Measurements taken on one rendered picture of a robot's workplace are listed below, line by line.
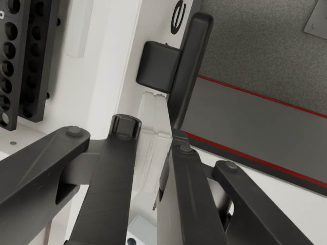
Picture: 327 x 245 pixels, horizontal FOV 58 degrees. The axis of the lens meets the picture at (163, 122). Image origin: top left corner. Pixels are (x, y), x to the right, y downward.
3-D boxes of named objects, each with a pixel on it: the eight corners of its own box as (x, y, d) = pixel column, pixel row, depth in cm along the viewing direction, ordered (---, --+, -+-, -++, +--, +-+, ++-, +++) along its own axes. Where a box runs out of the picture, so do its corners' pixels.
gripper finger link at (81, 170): (124, 198, 11) (45, 182, 11) (132, 144, 16) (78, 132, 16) (133, 164, 11) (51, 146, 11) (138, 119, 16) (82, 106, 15)
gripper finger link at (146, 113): (139, 193, 13) (123, 189, 13) (143, 134, 20) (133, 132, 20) (156, 133, 12) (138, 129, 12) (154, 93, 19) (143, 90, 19)
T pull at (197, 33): (216, 17, 17) (212, 14, 16) (181, 131, 20) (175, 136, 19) (160, 1, 18) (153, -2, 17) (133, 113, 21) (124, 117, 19)
